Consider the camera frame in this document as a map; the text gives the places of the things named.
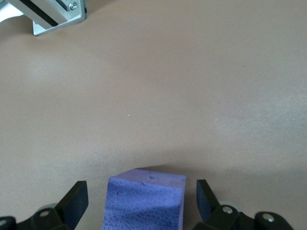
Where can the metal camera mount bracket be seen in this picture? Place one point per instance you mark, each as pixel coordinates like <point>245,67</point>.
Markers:
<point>48,16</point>

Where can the purple foam block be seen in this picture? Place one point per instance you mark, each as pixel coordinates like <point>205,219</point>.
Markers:
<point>144,203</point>

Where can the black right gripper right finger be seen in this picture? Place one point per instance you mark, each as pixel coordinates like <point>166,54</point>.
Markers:
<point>206,206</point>

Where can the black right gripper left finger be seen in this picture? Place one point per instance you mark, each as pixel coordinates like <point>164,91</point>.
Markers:
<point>72,206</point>

